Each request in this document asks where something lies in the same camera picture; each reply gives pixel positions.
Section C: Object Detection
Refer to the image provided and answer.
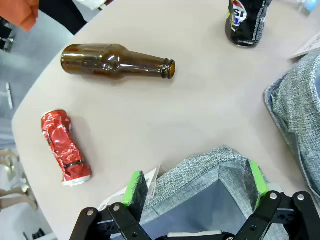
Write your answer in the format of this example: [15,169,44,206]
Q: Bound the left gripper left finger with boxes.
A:
[69,170,151,240]

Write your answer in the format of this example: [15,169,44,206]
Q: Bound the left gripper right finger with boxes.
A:
[234,159,320,240]

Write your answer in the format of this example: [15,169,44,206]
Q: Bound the crushed red soda can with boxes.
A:
[40,108,93,187]

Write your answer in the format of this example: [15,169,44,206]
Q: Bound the brown glass beer bottle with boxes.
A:
[60,43,176,80]

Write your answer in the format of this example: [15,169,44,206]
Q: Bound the clear plastic bottle blue cap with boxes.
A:
[289,0,316,12]

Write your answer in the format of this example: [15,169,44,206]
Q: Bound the grey fabric basket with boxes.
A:
[138,145,288,240]
[264,52,320,198]

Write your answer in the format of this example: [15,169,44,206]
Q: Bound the crushed black Pepsi can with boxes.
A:
[224,0,273,48]

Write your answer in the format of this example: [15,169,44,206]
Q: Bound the white paper tag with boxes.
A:
[97,164,166,212]

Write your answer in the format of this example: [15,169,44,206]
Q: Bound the white paper card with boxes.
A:
[289,32,320,61]

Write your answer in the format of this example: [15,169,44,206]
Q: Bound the person in orange trousers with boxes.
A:
[0,0,40,33]

